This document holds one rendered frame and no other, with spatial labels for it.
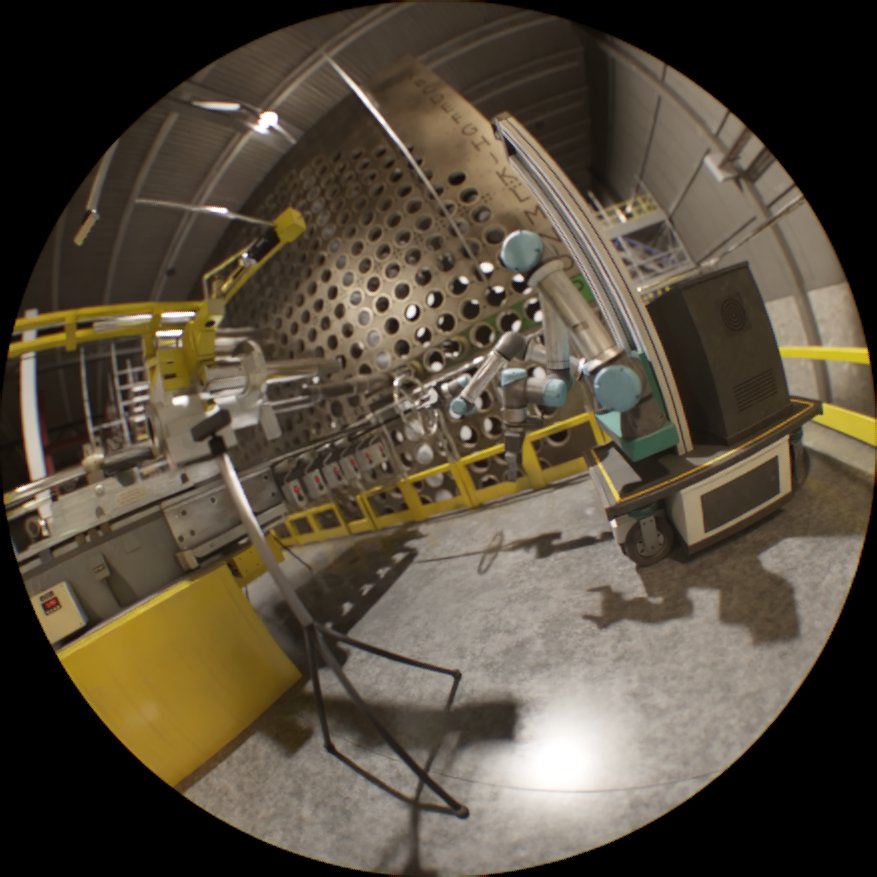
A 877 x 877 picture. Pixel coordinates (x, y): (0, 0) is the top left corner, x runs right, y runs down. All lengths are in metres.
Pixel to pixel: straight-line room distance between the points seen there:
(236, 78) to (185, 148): 2.16
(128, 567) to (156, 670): 0.55
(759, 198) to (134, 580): 9.69
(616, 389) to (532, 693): 0.81
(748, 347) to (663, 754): 1.08
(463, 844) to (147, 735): 1.04
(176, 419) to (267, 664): 1.28
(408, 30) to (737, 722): 10.25
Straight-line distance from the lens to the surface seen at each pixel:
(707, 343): 1.06
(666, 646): 0.94
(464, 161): 3.80
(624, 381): 0.76
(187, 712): 1.39
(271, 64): 9.10
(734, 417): 1.12
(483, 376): 1.44
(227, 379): 1.72
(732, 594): 1.04
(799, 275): 8.31
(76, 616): 1.56
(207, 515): 1.71
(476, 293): 3.11
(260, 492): 1.85
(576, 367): 1.54
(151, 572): 1.68
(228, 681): 1.39
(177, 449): 1.71
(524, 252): 0.83
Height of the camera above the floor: 0.75
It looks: 3 degrees down
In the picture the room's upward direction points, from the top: 24 degrees counter-clockwise
